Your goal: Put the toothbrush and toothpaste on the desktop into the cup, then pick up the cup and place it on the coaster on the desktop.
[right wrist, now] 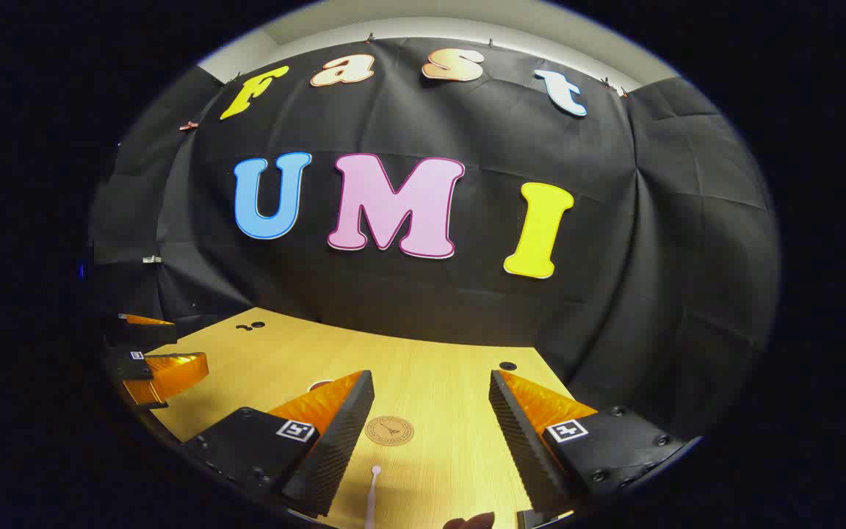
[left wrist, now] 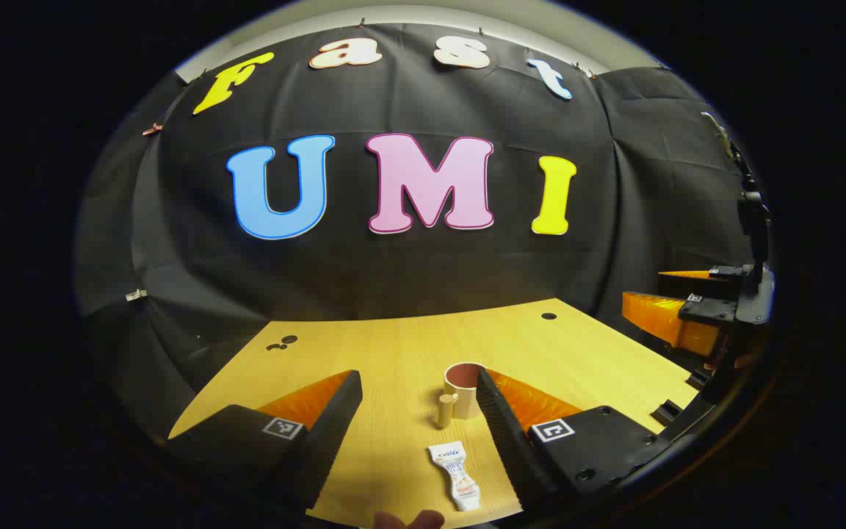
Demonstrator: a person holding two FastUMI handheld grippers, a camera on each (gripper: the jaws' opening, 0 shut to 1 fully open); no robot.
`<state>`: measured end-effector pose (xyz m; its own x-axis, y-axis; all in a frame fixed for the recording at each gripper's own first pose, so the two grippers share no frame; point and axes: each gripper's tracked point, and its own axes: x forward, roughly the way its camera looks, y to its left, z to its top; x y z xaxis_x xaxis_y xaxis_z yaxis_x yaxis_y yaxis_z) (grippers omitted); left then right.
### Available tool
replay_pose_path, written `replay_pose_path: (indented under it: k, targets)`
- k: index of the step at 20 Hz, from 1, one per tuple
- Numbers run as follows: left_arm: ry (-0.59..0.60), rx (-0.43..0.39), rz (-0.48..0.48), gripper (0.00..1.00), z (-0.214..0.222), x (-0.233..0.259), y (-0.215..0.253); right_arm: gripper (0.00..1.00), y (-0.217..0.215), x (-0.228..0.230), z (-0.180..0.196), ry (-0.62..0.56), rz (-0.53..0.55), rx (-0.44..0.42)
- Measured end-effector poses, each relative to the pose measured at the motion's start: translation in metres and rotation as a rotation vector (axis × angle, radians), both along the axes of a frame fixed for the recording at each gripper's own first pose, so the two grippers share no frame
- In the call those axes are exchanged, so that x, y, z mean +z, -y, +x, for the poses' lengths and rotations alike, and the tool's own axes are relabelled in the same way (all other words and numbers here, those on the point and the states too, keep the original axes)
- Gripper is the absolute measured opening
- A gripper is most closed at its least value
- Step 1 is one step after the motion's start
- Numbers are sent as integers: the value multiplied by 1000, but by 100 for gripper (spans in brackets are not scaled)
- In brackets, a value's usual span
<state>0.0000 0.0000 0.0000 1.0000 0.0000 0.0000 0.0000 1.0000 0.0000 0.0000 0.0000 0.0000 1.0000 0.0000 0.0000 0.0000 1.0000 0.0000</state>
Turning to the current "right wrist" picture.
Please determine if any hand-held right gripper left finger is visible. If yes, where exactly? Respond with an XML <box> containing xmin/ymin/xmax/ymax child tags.
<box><xmin>182</xmin><ymin>370</ymin><xmax>376</xmax><ymax>517</ymax></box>

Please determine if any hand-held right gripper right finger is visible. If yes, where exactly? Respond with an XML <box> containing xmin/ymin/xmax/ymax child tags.
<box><xmin>488</xmin><ymin>369</ymin><xmax>688</xmax><ymax>517</ymax></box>

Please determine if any round brown coaster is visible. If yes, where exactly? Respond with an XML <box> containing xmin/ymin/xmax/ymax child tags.
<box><xmin>364</xmin><ymin>416</ymin><xmax>415</xmax><ymax>447</ymax></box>

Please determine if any white toothbrush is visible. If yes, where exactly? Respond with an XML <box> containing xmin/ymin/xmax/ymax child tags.
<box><xmin>364</xmin><ymin>464</ymin><xmax>383</xmax><ymax>529</ymax></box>

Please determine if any wooden desktop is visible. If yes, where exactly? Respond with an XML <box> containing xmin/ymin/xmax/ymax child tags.
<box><xmin>148</xmin><ymin>307</ymin><xmax>593</xmax><ymax>529</ymax></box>

